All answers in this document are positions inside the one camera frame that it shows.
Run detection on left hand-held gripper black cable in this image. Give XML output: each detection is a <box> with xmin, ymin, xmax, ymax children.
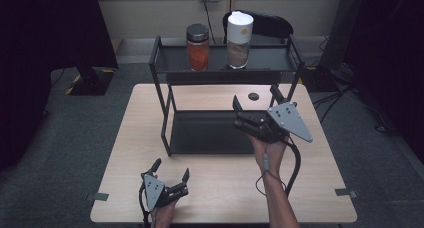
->
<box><xmin>138</xmin><ymin>183</ymin><xmax>152</xmax><ymax>228</ymax></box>

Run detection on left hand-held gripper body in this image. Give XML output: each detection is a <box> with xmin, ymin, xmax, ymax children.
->
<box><xmin>139</xmin><ymin>172</ymin><xmax>190</xmax><ymax>212</ymax></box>

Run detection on black metal two-tier rack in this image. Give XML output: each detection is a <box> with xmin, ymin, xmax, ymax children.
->
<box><xmin>148</xmin><ymin>34</ymin><xmax>306</xmax><ymax>157</ymax></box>

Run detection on dark curtain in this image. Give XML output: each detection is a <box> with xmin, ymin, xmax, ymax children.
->
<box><xmin>0</xmin><ymin>0</ymin><xmax>119</xmax><ymax>171</ymax></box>
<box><xmin>343</xmin><ymin>0</ymin><xmax>424</xmax><ymax>156</ymax></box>

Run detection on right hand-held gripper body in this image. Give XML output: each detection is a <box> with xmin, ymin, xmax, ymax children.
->
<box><xmin>233</xmin><ymin>101</ymin><xmax>314</xmax><ymax>145</ymax></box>

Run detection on black floor cables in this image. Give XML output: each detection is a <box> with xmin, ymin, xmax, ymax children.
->
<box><xmin>311</xmin><ymin>84</ymin><xmax>389</xmax><ymax>133</ymax></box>

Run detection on thin cable with grey piece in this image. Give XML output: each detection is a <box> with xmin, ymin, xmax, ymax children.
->
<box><xmin>254</xmin><ymin>143</ymin><xmax>288</xmax><ymax>198</ymax></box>

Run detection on black wall socket cable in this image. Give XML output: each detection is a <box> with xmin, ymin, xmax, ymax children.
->
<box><xmin>201</xmin><ymin>0</ymin><xmax>217</xmax><ymax>45</ymax></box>

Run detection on white-lidded jar of brown powder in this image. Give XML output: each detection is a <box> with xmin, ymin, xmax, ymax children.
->
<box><xmin>226</xmin><ymin>10</ymin><xmax>255</xmax><ymax>70</ymax></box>

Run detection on grey tape strip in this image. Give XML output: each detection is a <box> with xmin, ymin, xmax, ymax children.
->
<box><xmin>334</xmin><ymin>187</ymin><xmax>358</xmax><ymax>199</ymax></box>
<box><xmin>84</xmin><ymin>191</ymin><xmax>110</xmax><ymax>203</ymax></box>

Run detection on glass jar of orange powder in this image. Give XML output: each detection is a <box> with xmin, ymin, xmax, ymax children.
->
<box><xmin>185</xmin><ymin>23</ymin><xmax>211</xmax><ymax>72</ymax></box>

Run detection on person's right hand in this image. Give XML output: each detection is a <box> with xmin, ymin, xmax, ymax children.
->
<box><xmin>248</xmin><ymin>134</ymin><xmax>290</xmax><ymax>180</ymax></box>

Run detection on dark metal stand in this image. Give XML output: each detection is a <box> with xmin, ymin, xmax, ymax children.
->
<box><xmin>301</xmin><ymin>0</ymin><xmax>364</xmax><ymax>94</ymax></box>

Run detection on black stand base with yellow tape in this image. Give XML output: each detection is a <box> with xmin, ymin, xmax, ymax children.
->
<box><xmin>64</xmin><ymin>66</ymin><xmax>118</xmax><ymax>97</ymax></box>

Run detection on person's left hand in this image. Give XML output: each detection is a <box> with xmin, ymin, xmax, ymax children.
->
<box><xmin>149</xmin><ymin>199</ymin><xmax>181</xmax><ymax>228</ymax></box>

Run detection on right hand-held gripper thick black cable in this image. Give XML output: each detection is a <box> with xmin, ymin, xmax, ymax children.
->
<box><xmin>284</xmin><ymin>138</ymin><xmax>303</xmax><ymax>198</ymax></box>

